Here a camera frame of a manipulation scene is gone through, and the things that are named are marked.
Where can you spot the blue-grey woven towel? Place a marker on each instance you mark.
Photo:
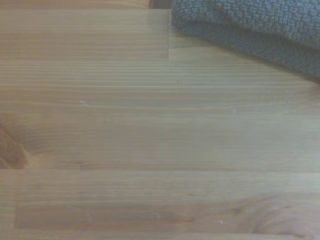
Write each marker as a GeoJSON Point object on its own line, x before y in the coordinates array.
{"type": "Point", "coordinates": [262, 25]}

